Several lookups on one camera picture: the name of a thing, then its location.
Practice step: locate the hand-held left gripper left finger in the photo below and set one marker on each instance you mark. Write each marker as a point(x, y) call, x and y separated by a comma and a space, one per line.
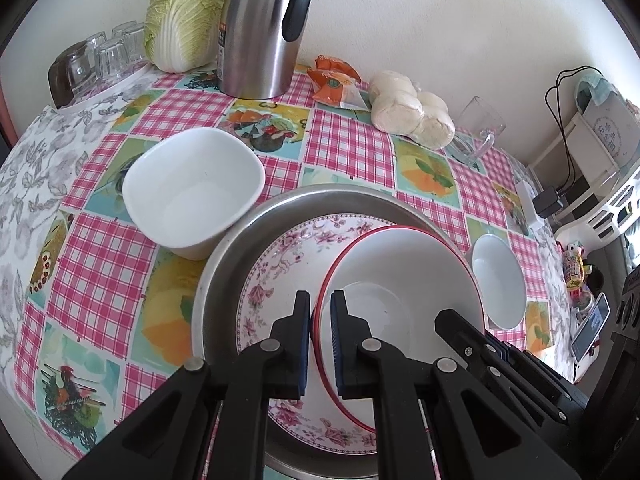
point(302, 340)

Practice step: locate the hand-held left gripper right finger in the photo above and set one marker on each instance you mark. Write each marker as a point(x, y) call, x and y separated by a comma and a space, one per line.
point(339, 340)

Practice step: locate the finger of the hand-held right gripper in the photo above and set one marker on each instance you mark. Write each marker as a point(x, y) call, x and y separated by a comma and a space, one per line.
point(542, 377)
point(480, 355)

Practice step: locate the pink floral round plate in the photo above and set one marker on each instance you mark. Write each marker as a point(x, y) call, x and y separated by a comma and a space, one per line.
point(270, 290)

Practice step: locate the pale blue large bowl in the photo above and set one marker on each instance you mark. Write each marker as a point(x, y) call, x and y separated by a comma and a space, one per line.
point(497, 280)

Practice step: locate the strawberry print red-rimmed bowl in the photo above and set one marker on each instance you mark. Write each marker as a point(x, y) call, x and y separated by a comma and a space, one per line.
point(400, 270)

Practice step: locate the stainless steel basin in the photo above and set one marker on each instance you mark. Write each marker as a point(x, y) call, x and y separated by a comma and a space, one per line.
point(220, 280)

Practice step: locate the white square bowl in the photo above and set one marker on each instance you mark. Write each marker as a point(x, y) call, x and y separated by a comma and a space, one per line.
point(190, 195)

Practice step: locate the smartphone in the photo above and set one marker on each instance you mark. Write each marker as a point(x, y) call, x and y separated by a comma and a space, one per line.
point(590, 327)

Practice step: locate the colourful candy roll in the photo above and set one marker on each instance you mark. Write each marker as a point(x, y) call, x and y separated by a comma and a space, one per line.
point(575, 270)

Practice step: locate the black charger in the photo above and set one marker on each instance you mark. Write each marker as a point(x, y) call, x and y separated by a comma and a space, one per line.
point(547, 202)

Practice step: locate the white cutout chair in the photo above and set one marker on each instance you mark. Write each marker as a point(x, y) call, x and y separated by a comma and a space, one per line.
point(600, 215)

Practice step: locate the white shelf rack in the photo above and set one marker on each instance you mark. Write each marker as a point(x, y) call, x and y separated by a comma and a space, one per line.
point(560, 155)

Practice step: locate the clear glass mug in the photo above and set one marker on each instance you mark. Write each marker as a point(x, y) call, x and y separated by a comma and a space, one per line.
point(480, 120)

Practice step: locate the bag of steamed buns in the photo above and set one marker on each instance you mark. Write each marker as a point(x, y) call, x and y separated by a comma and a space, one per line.
point(400, 105)

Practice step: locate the orange snack packet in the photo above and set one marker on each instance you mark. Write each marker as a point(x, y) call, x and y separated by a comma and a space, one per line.
point(335, 92)
point(332, 67)

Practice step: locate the white labelled box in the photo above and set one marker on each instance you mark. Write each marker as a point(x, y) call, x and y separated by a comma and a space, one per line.
point(607, 130)

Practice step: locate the teal cloth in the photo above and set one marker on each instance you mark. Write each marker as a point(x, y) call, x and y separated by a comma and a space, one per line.
point(592, 85)

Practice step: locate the stainless steel thermos jug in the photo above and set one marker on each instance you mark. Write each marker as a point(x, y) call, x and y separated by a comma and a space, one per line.
point(255, 45)

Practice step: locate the grey floral tablecloth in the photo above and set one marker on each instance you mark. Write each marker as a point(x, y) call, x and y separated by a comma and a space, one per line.
point(30, 185)

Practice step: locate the white floral tray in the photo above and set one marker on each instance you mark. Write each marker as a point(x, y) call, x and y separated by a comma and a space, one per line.
point(120, 84)

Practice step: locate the clear drinking glass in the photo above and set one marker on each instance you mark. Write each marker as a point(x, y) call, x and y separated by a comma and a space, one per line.
point(95, 42)
point(112, 60)
point(127, 40)

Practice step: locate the napa cabbage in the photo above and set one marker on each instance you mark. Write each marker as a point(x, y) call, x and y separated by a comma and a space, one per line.
point(180, 20)

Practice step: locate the pink panel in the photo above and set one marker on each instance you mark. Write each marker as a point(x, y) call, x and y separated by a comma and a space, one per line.
point(6, 105)

